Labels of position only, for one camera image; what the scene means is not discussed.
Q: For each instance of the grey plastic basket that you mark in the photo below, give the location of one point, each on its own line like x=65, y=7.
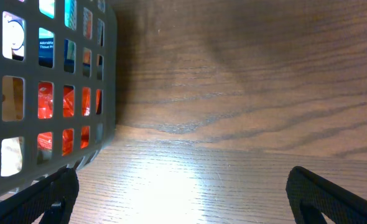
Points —
x=57, y=87

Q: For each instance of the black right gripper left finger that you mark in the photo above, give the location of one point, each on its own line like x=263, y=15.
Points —
x=52, y=199

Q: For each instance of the orange spaghetti packet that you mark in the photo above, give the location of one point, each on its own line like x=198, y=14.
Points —
x=45, y=111

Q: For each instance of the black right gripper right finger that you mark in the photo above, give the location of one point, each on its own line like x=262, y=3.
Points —
x=312, y=198

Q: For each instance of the Kleenex tissue multipack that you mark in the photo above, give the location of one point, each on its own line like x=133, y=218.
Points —
x=14, y=38

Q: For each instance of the dried mushroom pouch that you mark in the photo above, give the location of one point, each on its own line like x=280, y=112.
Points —
x=12, y=113

